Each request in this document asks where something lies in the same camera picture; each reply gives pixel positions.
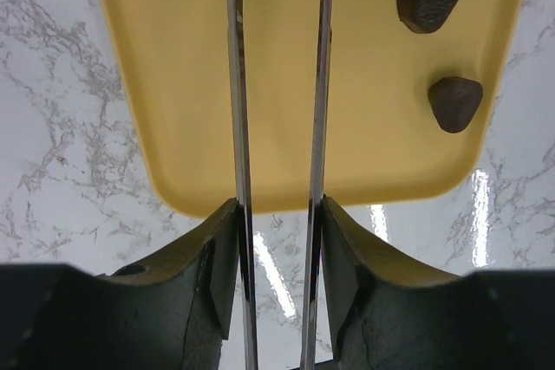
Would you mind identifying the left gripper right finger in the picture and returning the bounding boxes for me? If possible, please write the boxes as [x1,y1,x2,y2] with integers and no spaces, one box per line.
[322,198,554,369]

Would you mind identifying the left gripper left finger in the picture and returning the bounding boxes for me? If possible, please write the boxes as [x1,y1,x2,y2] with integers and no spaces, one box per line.
[1,199,238,369]

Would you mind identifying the metal serving tongs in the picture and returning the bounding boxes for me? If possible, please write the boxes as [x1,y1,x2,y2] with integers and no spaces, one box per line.
[226,0,332,369]

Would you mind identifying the dark teardrop chocolate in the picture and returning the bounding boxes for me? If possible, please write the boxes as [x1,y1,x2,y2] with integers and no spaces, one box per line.
[428,76,483,133]

